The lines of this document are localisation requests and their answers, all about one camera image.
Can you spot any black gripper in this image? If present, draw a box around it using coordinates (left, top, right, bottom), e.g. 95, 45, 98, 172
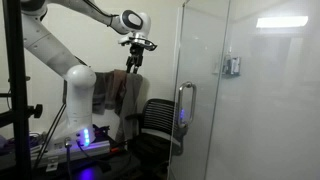
125, 43, 145, 75

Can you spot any grey hanging towel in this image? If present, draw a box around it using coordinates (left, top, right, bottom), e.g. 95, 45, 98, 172
114, 72, 145, 145

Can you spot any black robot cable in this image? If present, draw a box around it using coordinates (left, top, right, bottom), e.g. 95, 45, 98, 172
32, 102, 68, 168

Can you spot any black mesh office chair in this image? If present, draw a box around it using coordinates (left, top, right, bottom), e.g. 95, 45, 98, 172
125, 98, 188, 175

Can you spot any fixed glass shower panel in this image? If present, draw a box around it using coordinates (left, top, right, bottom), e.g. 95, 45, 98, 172
204, 0, 320, 180

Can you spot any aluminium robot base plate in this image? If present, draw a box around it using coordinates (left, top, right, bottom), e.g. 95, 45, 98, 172
30, 139, 111, 173

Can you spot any black clamp knob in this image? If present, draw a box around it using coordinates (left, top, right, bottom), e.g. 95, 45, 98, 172
27, 103, 44, 120

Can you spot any bright shower window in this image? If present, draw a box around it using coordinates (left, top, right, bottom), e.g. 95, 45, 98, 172
255, 15, 310, 29

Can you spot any dark brown hanging towel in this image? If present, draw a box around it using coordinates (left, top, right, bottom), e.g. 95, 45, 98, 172
91, 69, 128, 116

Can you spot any brushed metal door handle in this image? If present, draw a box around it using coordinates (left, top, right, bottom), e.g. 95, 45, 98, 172
176, 81, 198, 130

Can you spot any cable with metal plug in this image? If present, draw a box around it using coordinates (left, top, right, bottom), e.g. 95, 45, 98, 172
63, 136, 74, 180

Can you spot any black metal frame post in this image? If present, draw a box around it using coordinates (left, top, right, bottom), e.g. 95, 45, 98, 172
2, 0, 33, 180

